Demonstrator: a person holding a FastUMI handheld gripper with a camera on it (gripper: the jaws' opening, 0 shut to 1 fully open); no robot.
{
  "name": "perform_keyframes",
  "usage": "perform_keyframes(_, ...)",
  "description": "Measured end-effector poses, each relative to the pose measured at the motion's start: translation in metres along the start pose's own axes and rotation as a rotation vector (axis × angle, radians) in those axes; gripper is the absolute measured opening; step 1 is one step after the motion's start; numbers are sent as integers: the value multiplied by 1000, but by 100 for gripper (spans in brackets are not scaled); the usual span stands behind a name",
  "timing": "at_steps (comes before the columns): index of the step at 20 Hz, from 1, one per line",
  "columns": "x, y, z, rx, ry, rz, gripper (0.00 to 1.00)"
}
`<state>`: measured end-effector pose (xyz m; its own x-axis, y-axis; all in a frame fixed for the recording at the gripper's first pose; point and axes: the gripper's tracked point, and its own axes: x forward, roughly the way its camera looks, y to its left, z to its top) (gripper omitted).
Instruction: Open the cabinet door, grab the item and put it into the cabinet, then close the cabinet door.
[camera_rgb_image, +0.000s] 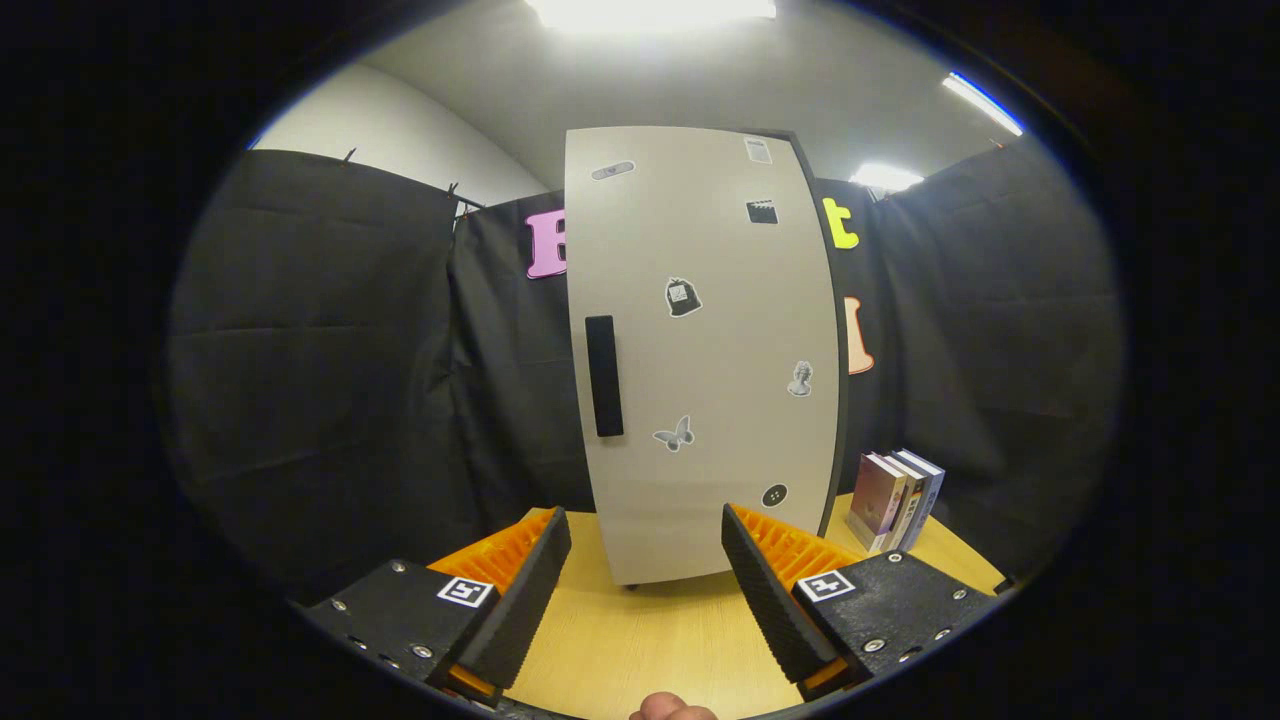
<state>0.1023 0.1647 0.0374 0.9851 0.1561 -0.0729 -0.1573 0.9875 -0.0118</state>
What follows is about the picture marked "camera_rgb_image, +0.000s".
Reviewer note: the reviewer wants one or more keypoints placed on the black backdrop cloth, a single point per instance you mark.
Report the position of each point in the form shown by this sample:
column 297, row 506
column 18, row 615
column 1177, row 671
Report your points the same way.
column 300, row 350

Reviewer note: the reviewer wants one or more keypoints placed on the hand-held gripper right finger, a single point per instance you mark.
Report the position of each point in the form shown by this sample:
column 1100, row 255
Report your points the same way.
column 765, row 595

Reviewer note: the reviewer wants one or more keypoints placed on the large ceiling light panel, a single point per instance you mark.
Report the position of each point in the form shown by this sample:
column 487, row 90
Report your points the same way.
column 650, row 12

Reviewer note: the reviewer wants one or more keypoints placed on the long ceiling strip light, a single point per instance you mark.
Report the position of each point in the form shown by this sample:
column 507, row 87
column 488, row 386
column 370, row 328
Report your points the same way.
column 983, row 103

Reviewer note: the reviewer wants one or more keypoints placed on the small ceiling light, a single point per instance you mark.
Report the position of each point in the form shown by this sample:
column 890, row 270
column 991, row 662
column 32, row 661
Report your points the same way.
column 885, row 177

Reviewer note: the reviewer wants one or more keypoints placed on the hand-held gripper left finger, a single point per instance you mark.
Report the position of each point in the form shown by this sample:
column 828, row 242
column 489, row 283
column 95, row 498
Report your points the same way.
column 525, row 595

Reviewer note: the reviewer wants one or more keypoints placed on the dark grey cabinet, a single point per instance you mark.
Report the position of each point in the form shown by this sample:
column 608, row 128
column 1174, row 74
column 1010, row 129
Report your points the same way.
column 843, row 400

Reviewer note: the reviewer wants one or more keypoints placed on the grey cover book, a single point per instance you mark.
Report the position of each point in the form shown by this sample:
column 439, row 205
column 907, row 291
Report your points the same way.
column 908, row 505

